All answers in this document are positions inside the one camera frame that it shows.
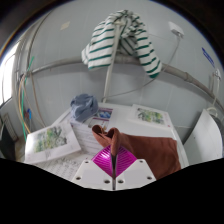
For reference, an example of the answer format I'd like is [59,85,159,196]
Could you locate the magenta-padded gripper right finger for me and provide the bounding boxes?
[114,145,157,191]

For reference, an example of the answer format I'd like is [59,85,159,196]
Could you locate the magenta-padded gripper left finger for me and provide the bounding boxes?
[70,145,116,191]

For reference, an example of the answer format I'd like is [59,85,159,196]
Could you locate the brown towel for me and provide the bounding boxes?
[91,124,182,181]

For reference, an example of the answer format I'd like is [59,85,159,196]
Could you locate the white text document sheet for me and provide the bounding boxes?
[69,119,105,156]

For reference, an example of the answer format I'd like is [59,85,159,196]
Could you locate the large printed map sheet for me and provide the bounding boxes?
[23,122,82,165]

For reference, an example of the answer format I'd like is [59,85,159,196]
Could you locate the printed sheet with blue picture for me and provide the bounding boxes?
[87,106,115,132]

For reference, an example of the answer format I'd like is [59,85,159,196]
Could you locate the printed sheet with green picture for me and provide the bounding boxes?
[128,103,173,130]

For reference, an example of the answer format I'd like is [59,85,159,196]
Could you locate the blue grey crumpled cloth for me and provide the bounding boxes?
[69,93,100,123]

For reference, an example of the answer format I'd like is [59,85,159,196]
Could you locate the white board panel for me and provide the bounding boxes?
[182,108,224,166]

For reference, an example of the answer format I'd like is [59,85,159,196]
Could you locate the white vertical pipe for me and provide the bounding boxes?
[101,19,124,103]

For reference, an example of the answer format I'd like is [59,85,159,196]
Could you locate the window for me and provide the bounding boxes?
[0,42,20,108]

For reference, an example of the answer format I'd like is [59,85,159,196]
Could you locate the green white striped cloth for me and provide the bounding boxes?
[81,9,163,80]

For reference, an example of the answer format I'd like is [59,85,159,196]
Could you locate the green cable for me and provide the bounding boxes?
[19,55,36,142]

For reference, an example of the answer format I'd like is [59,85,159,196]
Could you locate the grey wall cable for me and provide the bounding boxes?
[102,35,183,101]

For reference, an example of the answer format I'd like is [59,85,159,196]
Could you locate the grey horizontal wall pipe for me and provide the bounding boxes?
[27,54,224,112]

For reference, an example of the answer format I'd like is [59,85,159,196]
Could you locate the blue wall sign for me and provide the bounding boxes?
[200,46,216,68]

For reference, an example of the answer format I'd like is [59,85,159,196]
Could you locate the white wall socket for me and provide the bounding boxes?
[167,21,185,39]

